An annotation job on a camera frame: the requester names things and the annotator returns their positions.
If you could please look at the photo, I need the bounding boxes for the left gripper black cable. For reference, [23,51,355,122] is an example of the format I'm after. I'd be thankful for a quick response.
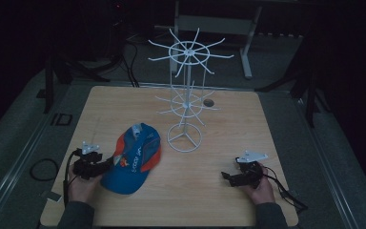
[62,148,84,207]

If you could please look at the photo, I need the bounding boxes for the person's right hand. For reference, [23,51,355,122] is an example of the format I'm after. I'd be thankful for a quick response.
[238,161,276,206]

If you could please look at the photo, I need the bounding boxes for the person's left hand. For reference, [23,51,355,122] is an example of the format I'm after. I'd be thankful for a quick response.
[68,165,104,204]

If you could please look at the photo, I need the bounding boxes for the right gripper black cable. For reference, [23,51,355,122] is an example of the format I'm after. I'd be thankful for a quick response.
[261,165,309,214]

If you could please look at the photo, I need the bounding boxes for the black tripod stand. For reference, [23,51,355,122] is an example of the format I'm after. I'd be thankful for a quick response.
[36,53,125,115]
[254,37,332,129]

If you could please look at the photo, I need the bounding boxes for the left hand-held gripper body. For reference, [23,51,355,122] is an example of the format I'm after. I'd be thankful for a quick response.
[72,140,104,181]

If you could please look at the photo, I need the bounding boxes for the blue and orange cap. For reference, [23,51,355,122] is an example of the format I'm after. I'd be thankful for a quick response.
[99,122,162,196]

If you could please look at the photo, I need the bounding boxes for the white wire display rack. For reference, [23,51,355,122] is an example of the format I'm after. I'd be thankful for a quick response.
[147,27,235,154]

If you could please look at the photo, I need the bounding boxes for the black floor cables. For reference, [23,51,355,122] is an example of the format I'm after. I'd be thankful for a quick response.
[108,18,141,89]

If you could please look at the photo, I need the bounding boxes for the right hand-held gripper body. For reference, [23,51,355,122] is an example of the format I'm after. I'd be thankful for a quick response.
[229,150,269,188]

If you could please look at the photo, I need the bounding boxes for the grey tape piece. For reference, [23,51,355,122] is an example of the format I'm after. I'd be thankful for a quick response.
[46,191,64,203]

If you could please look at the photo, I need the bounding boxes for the black floor bracket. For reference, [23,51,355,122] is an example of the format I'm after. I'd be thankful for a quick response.
[50,113,74,127]

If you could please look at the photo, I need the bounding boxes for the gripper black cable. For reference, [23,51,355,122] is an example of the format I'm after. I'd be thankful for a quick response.
[261,165,309,214]
[62,148,84,207]

